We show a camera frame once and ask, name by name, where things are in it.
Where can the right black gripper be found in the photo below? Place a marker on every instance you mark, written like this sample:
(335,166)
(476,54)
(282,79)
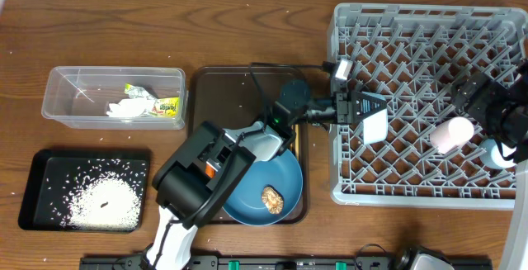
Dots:
(469,88)

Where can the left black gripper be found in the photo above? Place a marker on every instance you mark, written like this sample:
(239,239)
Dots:
(344,107)

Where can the light blue bowl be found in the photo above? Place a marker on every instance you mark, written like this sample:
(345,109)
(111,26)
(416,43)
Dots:
(375,127)

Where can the blue cup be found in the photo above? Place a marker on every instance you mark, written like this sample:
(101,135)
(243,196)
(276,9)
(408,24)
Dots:
(492,157)

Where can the pink cup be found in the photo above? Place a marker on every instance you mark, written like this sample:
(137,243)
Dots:
(451,134)

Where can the blue plate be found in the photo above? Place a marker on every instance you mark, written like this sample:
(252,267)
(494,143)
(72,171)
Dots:
(283,174)

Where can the brown mushroom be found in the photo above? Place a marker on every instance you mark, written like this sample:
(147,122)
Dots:
(272,200)

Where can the yellow foil snack wrapper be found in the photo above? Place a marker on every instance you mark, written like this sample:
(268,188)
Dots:
(163,107)

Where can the white tissue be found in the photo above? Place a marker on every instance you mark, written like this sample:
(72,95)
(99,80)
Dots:
(128,108)

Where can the white rice pile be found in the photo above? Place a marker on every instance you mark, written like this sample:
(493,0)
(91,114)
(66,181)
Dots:
(92,194)

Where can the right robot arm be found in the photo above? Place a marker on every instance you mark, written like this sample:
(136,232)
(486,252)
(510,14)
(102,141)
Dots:
(514,256)

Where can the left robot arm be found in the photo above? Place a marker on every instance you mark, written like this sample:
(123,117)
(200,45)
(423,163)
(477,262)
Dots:
(202,174)

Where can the grey dishwasher rack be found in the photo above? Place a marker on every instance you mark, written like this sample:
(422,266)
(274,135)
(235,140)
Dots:
(410,55)

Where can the black waste tray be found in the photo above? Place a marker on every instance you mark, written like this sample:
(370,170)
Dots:
(26,218)

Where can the right wooden chopstick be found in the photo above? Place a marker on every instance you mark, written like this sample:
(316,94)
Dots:
(296,130)

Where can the brown serving tray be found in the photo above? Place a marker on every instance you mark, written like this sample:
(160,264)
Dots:
(227,97)

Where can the orange carrot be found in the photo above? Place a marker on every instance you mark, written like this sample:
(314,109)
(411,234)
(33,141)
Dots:
(210,171)

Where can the clear plastic bin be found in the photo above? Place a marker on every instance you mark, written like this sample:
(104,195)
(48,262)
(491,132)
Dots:
(79,96)

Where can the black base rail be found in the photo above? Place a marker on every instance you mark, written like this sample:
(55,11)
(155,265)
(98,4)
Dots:
(370,257)

